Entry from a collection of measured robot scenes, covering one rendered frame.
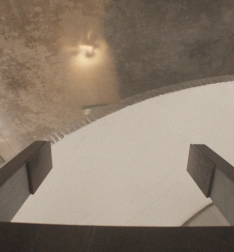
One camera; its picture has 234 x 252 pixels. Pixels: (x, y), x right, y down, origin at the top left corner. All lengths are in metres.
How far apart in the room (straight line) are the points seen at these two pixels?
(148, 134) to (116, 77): 0.41
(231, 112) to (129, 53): 0.41
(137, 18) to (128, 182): 0.51
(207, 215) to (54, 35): 0.67
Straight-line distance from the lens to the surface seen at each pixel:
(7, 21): 0.80
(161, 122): 0.36
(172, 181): 0.27
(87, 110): 0.79
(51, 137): 0.40
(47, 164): 0.16
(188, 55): 0.70
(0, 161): 1.36
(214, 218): 0.25
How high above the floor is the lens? 0.65
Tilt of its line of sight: 51 degrees down
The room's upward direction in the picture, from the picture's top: 169 degrees counter-clockwise
